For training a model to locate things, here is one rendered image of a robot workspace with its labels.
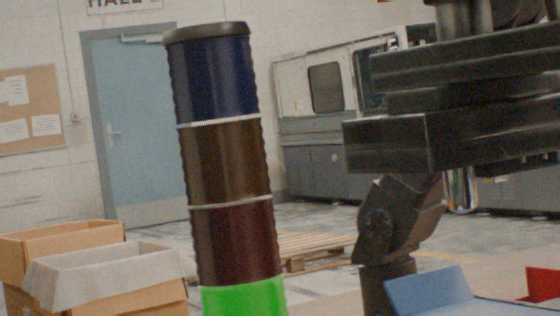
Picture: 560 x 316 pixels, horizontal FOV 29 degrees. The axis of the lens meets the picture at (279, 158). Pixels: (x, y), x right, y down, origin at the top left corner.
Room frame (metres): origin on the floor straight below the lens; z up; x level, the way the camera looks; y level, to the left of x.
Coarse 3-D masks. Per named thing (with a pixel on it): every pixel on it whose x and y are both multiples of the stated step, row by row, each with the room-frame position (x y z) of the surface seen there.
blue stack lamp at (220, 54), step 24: (168, 48) 0.46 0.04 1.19; (192, 48) 0.45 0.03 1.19; (216, 48) 0.45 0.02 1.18; (240, 48) 0.45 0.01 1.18; (168, 72) 0.46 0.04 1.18; (192, 72) 0.45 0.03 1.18; (216, 72) 0.45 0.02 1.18; (240, 72) 0.45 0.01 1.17; (192, 96) 0.45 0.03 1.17; (216, 96) 0.45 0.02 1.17; (240, 96) 0.45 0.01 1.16; (192, 120) 0.45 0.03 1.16
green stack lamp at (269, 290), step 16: (208, 288) 0.46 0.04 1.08; (224, 288) 0.45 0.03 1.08; (240, 288) 0.45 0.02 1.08; (256, 288) 0.45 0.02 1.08; (272, 288) 0.45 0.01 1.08; (208, 304) 0.45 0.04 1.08; (224, 304) 0.45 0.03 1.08; (240, 304) 0.45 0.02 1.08; (256, 304) 0.45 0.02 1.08; (272, 304) 0.45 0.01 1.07
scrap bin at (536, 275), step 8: (528, 272) 1.08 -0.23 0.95; (536, 272) 1.07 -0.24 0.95; (544, 272) 1.06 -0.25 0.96; (552, 272) 1.05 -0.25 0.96; (528, 280) 1.08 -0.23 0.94; (536, 280) 1.07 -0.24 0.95; (544, 280) 1.06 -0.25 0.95; (552, 280) 1.05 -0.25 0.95; (528, 288) 1.08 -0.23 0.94; (536, 288) 1.07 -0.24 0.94; (544, 288) 1.06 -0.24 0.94; (552, 288) 1.05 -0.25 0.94; (528, 296) 1.08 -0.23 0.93; (536, 296) 1.07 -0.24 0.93; (544, 296) 1.06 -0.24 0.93; (552, 296) 1.05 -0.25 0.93
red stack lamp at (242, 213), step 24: (192, 216) 0.46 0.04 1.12; (216, 216) 0.45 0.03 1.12; (240, 216) 0.45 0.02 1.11; (264, 216) 0.45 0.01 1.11; (192, 240) 0.46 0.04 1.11; (216, 240) 0.45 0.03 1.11; (240, 240) 0.45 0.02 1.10; (264, 240) 0.45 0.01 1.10; (216, 264) 0.45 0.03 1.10; (240, 264) 0.45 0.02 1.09; (264, 264) 0.45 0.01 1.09
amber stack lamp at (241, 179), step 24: (240, 120) 0.45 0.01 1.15; (192, 144) 0.45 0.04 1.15; (216, 144) 0.45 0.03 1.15; (240, 144) 0.45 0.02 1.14; (264, 144) 0.46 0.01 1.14; (192, 168) 0.45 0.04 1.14; (216, 168) 0.45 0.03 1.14; (240, 168) 0.45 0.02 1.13; (264, 168) 0.46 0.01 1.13; (192, 192) 0.45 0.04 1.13; (216, 192) 0.45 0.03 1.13; (240, 192) 0.45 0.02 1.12; (264, 192) 0.46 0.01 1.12
